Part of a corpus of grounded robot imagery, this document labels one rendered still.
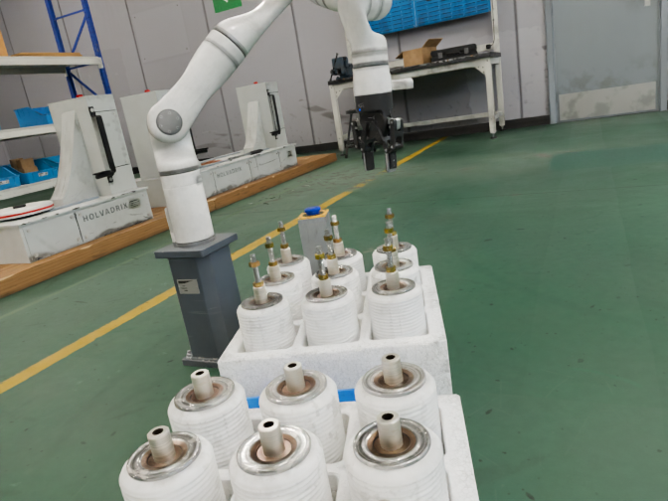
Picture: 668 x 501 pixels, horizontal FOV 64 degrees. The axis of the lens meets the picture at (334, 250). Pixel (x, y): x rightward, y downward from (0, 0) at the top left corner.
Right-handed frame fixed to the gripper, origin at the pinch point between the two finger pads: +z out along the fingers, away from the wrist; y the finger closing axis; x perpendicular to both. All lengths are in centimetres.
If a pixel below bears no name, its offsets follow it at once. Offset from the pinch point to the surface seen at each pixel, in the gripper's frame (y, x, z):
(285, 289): -0.8, -25.6, 19.9
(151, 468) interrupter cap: 36, -63, 18
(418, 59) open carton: -314, 322, -36
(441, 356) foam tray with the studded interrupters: 29.5, -15.2, 27.4
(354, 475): 51, -49, 18
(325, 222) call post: -19.6, -2.2, 14.3
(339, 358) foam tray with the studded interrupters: 18.2, -27.7, 26.8
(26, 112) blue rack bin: -568, 4, -32
